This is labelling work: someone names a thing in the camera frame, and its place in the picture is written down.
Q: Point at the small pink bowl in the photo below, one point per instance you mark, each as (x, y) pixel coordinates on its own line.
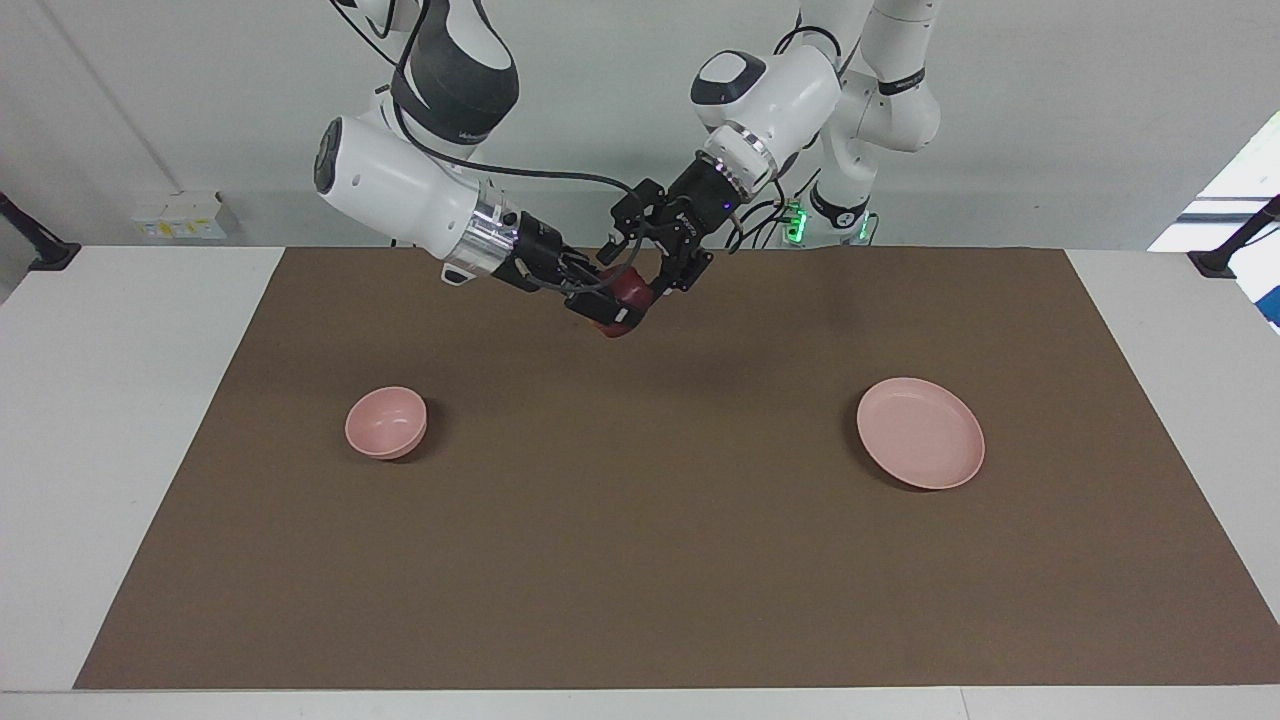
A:
(385, 425)

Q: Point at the dark red apple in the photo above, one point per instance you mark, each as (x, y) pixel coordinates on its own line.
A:
(636, 290)

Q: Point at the white wall socket box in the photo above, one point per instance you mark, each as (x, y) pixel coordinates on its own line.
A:
(180, 218)

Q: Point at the blue object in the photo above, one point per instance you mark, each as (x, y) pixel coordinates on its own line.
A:
(1273, 308)

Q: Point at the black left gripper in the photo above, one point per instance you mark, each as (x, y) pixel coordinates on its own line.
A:
(700, 200)

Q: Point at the pink round plate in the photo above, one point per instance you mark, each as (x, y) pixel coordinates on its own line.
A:
(920, 435)

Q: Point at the black clamp stand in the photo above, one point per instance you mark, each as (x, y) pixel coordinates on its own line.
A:
(1215, 262)
(50, 255)

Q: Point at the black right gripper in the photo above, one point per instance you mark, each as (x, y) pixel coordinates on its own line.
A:
(540, 262)

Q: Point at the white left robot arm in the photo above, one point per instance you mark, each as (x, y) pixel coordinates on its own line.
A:
(780, 90)

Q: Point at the large brown table mat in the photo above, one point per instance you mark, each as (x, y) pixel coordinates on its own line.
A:
(640, 560)

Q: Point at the bright window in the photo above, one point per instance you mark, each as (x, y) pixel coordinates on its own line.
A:
(1250, 170)

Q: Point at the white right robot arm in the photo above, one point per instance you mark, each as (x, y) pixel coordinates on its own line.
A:
(390, 190)

